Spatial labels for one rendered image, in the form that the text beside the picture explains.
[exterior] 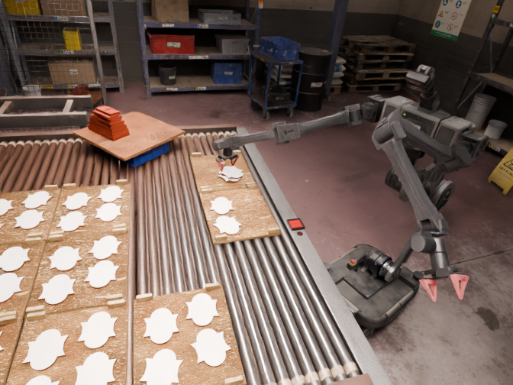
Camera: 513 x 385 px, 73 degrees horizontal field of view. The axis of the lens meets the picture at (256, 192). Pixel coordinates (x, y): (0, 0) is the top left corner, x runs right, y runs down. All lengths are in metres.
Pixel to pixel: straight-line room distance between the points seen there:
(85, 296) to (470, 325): 2.56
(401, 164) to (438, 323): 1.80
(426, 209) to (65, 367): 1.32
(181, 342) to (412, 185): 1.00
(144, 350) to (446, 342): 2.12
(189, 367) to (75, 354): 0.39
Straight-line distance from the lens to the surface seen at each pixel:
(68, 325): 1.49
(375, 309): 2.50
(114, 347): 1.39
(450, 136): 1.81
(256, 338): 1.39
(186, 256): 1.64
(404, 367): 2.64
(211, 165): 2.24
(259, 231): 1.75
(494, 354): 3.03
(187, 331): 1.38
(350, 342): 1.46
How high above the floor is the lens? 2.09
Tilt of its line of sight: 35 degrees down
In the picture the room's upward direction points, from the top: 6 degrees clockwise
